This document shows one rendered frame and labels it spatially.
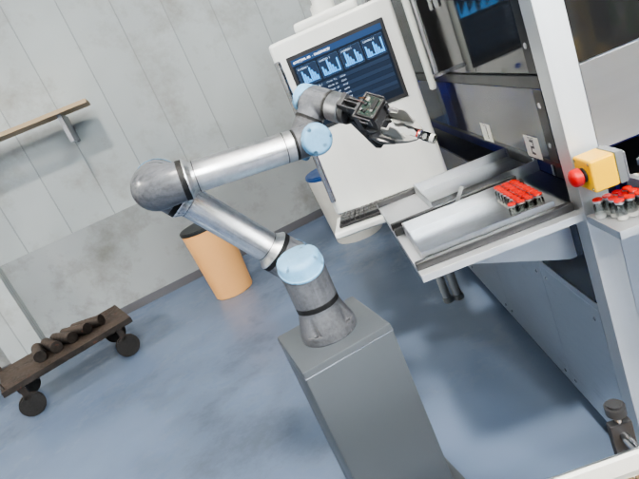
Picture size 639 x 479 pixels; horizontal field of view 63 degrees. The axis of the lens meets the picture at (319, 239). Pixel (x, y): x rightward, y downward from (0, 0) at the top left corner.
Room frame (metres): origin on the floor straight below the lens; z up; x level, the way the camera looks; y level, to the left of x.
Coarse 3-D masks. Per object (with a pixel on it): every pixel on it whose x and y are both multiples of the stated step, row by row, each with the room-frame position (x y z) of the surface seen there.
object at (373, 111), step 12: (348, 96) 1.32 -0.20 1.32; (372, 96) 1.27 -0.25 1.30; (348, 108) 1.28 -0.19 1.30; (360, 108) 1.25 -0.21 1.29; (372, 108) 1.24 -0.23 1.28; (384, 108) 1.27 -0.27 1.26; (348, 120) 1.35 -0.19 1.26; (360, 120) 1.27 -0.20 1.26; (372, 120) 1.24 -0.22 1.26; (384, 120) 1.28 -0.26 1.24; (372, 132) 1.27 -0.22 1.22
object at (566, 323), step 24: (624, 240) 1.10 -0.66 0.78; (480, 264) 2.35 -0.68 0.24; (504, 264) 1.92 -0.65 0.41; (528, 264) 1.62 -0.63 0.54; (504, 288) 2.04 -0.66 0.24; (528, 288) 1.70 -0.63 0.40; (552, 288) 1.45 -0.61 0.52; (576, 288) 1.27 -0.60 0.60; (528, 312) 1.79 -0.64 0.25; (552, 312) 1.51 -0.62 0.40; (576, 312) 1.31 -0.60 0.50; (552, 336) 1.58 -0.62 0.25; (576, 336) 1.36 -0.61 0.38; (600, 336) 1.19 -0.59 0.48; (552, 360) 1.66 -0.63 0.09; (576, 360) 1.42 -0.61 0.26; (600, 360) 1.23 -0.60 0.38; (576, 384) 1.48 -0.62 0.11; (600, 384) 1.28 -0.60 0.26; (600, 408) 1.33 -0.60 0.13
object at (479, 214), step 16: (480, 192) 1.43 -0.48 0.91; (448, 208) 1.44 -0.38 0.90; (464, 208) 1.43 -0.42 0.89; (480, 208) 1.40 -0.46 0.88; (496, 208) 1.35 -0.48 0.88; (544, 208) 1.17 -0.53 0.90; (416, 224) 1.45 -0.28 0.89; (432, 224) 1.43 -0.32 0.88; (448, 224) 1.38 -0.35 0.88; (464, 224) 1.33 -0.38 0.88; (480, 224) 1.29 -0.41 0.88; (496, 224) 1.18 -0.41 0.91; (416, 240) 1.36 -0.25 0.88; (432, 240) 1.32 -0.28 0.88; (448, 240) 1.27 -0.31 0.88; (464, 240) 1.19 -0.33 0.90
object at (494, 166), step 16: (480, 160) 1.76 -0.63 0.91; (496, 160) 1.76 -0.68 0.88; (512, 160) 1.69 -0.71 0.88; (448, 176) 1.77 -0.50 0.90; (464, 176) 1.74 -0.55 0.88; (480, 176) 1.67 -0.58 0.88; (496, 176) 1.51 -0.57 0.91; (416, 192) 1.75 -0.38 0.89; (432, 192) 1.72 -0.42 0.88; (448, 192) 1.65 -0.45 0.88; (464, 192) 1.52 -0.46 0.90
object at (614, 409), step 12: (612, 408) 0.43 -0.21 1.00; (624, 408) 0.43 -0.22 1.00; (612, 420) 0.44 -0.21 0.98; (624, 420) 0.43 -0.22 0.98; (612, 432) 0.43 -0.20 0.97; (624, 432) 0.43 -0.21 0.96; (612, 444) 0.44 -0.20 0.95; (624, 444) 0.43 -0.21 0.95; (636, 444) 0.41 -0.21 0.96; (612, 456) 0.41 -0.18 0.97; (624, 456) 0.40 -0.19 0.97; (636, 456) 0.40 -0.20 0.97; (588, 468) 0.40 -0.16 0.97; (600, 468) 0.40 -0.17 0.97; (612, 468) 0.40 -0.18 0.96; (624, 468) 0.40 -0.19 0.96; (636, 468) 0.40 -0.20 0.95
